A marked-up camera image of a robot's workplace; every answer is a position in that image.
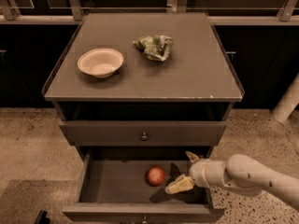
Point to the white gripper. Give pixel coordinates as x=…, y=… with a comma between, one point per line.
x=198, y=173

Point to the red apple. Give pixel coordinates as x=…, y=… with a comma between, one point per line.
x=156, y=175

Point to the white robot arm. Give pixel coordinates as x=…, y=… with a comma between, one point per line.
x=241, y=175

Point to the brass top drawer knob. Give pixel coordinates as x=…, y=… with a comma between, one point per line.
x=144, y=137

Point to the brass drawer knob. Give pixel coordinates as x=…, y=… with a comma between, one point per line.
x=144, y=137
x=144, y=220

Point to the brass middle drawer knob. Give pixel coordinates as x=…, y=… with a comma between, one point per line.
x=144, y=220

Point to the grey open middle drawer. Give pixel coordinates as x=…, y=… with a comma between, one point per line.
x=114, y=188

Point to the grey top drawer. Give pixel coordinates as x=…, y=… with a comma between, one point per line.
x=127, y=133

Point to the crumpled green chip bag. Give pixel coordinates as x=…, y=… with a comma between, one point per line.
x=155, y=47

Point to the white paper bowl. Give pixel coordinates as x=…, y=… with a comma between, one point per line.
x=100, y=63

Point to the black object at floor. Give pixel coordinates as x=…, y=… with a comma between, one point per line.
x=42, y=218

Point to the metal window railing frame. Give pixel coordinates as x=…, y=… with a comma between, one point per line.
x=219, y=12

